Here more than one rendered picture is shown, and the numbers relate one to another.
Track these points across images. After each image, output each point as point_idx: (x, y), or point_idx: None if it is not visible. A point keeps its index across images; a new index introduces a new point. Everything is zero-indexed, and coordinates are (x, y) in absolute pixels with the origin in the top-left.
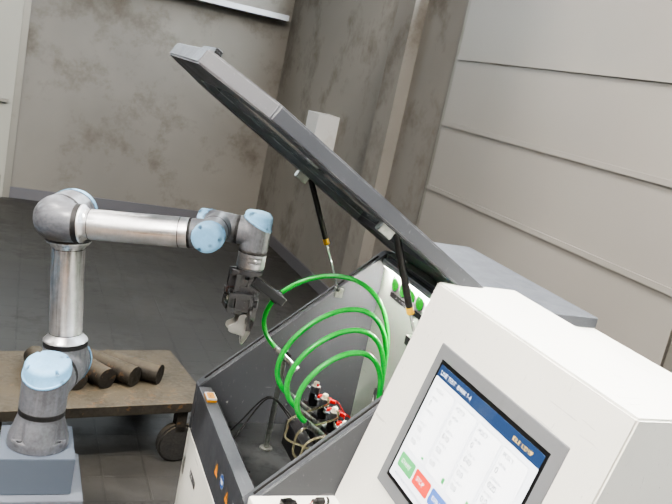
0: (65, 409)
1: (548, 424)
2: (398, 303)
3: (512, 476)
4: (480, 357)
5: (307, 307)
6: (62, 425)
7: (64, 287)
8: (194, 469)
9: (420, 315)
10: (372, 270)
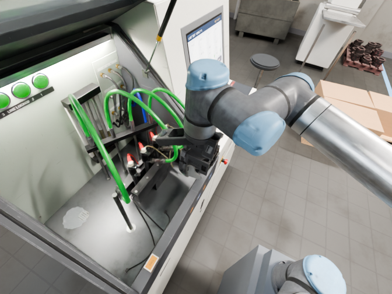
0: (289, 266)
1: (217, 5)
2: (4, 117)
3: (218, 31)
4: (195, 13)
5: (18, 219)
6: (286, 264)
7: None
8: (165, 264)
9: (49, 87)
10: None
